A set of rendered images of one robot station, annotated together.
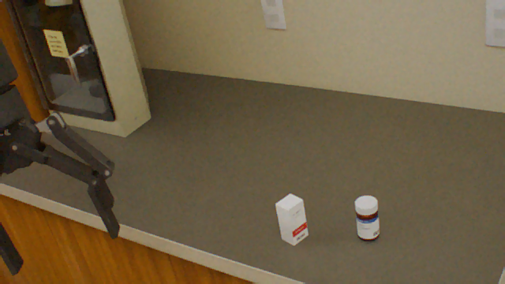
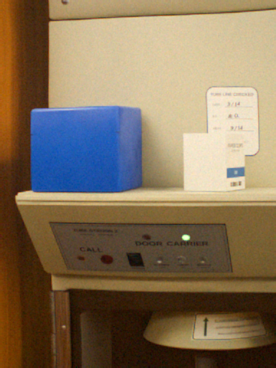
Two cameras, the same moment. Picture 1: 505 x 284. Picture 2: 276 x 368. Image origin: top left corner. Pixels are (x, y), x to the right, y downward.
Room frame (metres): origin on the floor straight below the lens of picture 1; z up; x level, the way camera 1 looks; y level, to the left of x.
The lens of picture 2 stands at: (0.58, 0.98, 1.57)
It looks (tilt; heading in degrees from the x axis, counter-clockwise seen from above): 3 degrees down; 336
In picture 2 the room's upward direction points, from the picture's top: 1 degrees counter-clockwise
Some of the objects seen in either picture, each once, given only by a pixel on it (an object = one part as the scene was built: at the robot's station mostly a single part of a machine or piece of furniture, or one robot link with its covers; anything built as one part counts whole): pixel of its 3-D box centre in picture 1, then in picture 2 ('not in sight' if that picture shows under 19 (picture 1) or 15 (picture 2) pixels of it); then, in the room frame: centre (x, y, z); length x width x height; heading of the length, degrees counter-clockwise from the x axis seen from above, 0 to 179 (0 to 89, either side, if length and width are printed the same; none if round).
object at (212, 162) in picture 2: not in sight; (215, 161); (1.48, 0.49, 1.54); 0.05 x 0.05 x 0.06; 36
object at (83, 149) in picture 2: not in sight; (86, 148); (1.57, 0.60, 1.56); 0.10 x 0.10 x 0.09; 52
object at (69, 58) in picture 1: (78, 68); not in sight; (1.46, 0.43, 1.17); 0.05 x 0.03 x 0.10; 142
